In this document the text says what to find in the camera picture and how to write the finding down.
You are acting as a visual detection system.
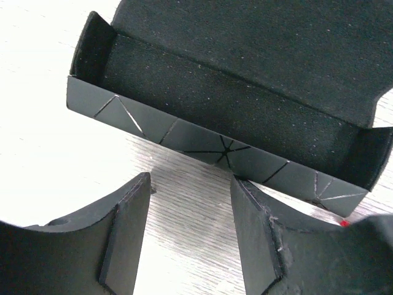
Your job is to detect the red sunglasses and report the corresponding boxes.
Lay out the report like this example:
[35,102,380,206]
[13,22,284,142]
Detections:
[339,219,351,227]

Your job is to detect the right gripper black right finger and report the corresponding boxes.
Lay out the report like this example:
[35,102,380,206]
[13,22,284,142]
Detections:
[230,177,392,294]

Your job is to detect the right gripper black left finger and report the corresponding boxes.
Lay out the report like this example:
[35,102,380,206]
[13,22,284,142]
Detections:
[1,172,151,294]

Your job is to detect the black sunglasses case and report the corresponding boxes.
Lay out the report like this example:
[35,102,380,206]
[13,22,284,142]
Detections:
[66,1,392,217]

